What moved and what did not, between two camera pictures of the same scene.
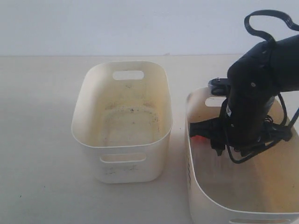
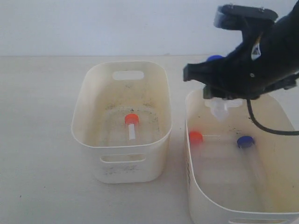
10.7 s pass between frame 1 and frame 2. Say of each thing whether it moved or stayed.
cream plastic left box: stayed
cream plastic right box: stayed
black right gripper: moved
